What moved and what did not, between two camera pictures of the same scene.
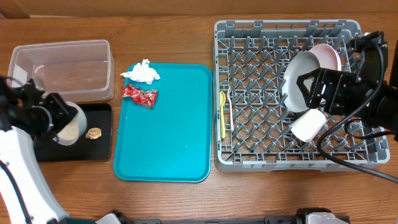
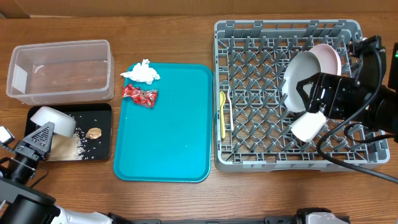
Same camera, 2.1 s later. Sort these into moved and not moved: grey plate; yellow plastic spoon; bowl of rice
Moved: bowl of rice
Not moved: yellow plastic spoon; grey plate
